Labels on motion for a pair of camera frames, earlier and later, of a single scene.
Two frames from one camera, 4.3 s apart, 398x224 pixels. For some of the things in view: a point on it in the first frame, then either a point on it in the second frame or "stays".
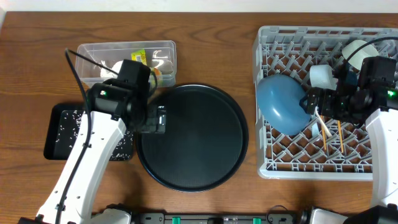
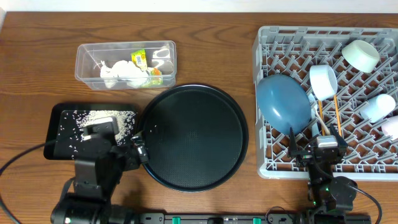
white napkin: x=106 y=73 stays
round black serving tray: x=206 y=140 stays
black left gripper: x=159 y=119 to x=140 y=149
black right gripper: x=327 y=95 to x=304 y=156
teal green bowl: x=357 y=60 stays
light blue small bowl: x=322 y=76 stays
